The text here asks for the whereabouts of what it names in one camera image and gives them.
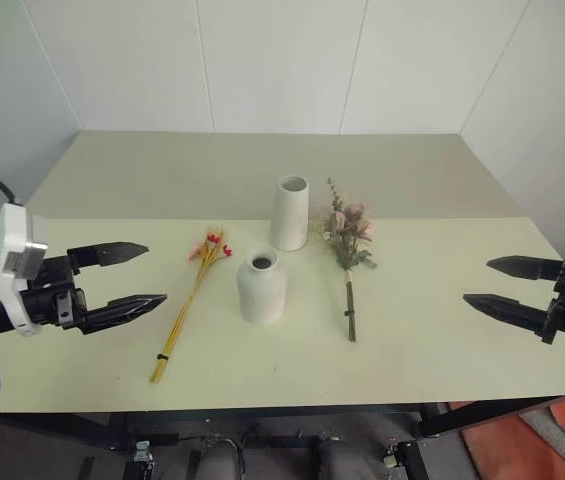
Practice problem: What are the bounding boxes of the white bottle-shaped vase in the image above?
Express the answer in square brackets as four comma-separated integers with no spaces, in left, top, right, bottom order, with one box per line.
[235,247,289,327]

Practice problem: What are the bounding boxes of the grey fabric strip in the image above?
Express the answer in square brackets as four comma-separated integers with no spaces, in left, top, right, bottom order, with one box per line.
[518,405,565,480]

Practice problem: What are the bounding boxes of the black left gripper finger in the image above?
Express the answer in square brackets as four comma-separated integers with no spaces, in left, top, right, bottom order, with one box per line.
[66,240,151,276]
[81,293,169,336]

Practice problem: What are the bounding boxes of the yellow-stemmed red dried flowers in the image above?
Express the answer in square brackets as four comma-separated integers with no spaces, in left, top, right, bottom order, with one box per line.
[148,225,236,386]

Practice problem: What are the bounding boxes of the orange floor mat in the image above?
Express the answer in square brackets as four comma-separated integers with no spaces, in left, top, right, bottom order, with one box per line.
[460,393,565,480]

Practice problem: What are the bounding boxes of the tall white cylindrical vase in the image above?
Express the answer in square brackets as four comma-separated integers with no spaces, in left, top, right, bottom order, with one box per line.
[267,174,311,253]

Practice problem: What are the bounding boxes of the pink flower bouquet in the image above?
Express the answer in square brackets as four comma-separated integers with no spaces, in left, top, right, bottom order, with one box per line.
[311,176,379,344]

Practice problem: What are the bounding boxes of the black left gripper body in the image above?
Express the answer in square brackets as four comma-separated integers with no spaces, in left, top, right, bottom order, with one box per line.
[19,254,89,335]

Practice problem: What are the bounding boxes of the black metal table frame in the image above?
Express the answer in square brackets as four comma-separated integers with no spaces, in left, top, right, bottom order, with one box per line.
[0,394,565,480]

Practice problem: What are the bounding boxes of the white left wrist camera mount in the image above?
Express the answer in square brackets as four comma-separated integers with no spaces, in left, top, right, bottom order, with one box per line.
[0,201,49,339]

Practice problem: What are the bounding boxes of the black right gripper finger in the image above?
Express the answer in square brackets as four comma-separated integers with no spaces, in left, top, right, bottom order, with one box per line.
[462,293,551,337]
[485,255,565,283]

